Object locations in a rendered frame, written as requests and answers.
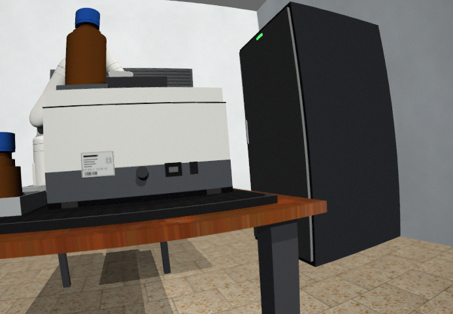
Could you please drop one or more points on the white and grey benchtop instrument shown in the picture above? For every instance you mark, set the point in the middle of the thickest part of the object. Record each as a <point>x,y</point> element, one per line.
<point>92,152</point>

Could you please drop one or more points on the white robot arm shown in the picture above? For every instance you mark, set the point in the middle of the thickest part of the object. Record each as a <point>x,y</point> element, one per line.
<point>114,69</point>

